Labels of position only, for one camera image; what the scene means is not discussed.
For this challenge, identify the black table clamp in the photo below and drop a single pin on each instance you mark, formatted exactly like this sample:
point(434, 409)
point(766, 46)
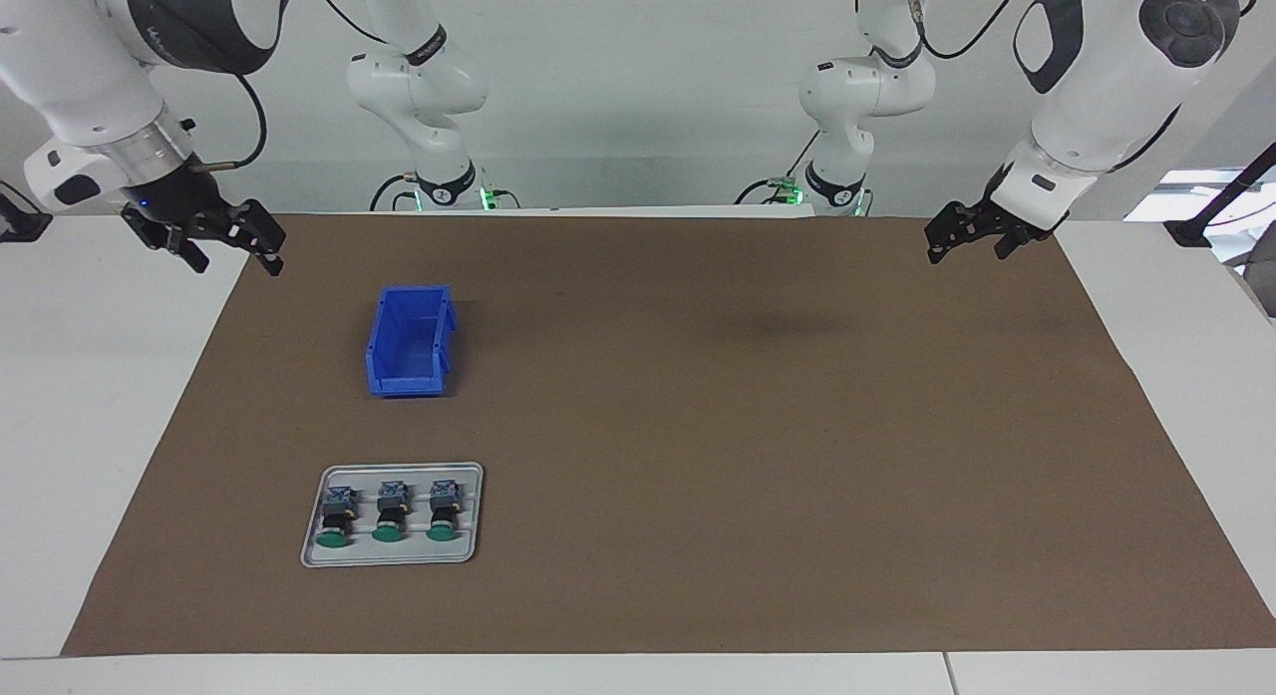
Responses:
point(20, 224)

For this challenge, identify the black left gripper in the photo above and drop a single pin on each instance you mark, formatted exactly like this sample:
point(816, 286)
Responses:
point(1002, 221)

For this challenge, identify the green lit base plug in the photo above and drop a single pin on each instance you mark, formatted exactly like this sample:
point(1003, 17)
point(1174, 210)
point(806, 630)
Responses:
point(487, 198)
point(786, 186)

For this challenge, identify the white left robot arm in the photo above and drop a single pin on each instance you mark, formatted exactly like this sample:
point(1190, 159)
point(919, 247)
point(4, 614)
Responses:
point(1097, 77)

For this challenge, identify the black clamp with rod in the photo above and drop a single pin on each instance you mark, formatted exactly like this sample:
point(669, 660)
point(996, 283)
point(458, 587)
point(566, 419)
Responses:
point(1191, 231)

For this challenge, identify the green push button switch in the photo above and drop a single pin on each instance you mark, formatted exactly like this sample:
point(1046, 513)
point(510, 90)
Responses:
point(336, 521)
point(391, 516)
point(445, 514)

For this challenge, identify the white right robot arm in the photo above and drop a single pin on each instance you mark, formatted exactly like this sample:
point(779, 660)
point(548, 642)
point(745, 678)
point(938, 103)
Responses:
point(90, 77)

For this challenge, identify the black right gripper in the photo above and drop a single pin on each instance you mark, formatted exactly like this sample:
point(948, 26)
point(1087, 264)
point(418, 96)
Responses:
point(174, 201)

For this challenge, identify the blue plastic storage bin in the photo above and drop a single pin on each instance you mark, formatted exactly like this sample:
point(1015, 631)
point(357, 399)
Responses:
point(409, 376)

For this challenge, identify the brown table mat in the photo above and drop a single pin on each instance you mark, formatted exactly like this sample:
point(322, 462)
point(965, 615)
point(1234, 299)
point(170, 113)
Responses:
point(698, 476)

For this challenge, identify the grey metal tray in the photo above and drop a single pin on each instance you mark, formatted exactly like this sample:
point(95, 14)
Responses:
point(471, 516)

